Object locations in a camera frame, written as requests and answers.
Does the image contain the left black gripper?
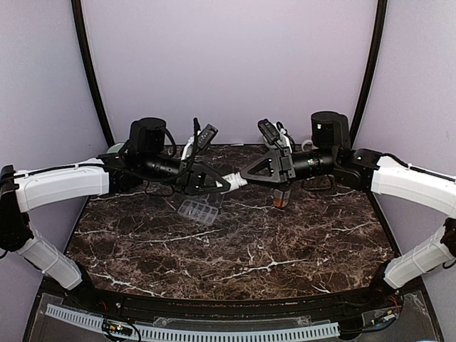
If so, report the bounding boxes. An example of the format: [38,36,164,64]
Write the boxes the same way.
[141,152,232,196]

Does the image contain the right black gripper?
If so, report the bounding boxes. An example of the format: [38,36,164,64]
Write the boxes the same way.
[241,145,338,189]

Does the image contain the white pill bottle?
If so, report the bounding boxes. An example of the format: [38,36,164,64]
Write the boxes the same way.
[222,172,248,192]

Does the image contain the clear plastic pill organizer box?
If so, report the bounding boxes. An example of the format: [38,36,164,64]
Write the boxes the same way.
[177,194,224,225]

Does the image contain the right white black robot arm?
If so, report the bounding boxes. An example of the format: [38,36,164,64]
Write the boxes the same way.
[240,111,455,309]

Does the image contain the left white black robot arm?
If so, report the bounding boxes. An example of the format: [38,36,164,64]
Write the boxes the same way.
[1,118,230,311]

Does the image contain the amber pill bottle grey cap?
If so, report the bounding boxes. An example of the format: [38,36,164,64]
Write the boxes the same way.
[273,185,291,209]

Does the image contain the cream printed mug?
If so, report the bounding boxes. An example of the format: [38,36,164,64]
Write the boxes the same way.
[301,139,314,152]

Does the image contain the left celadon green bowl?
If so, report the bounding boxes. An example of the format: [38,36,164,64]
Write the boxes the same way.
[107,142,124,153]

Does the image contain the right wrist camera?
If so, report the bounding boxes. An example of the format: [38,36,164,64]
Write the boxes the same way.
[257,119,295,152]

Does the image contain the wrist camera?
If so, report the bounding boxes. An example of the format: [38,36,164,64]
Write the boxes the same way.
[257,119,295,152]
[181,124,218,160]

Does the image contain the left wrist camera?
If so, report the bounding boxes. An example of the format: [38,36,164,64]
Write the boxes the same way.
[181,124,218,160]

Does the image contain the white slotted cable duct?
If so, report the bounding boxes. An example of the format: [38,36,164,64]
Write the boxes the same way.
[45,304,341,341]

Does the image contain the right black frame post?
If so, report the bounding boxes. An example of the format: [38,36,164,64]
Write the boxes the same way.
[350,0,388,145]

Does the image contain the black frame post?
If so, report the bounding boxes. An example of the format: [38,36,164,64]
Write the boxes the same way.
[350,0,388,145]
[71,0,115,147]

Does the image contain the left black frame post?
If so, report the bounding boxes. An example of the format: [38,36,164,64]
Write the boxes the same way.
[71,0,115,147]

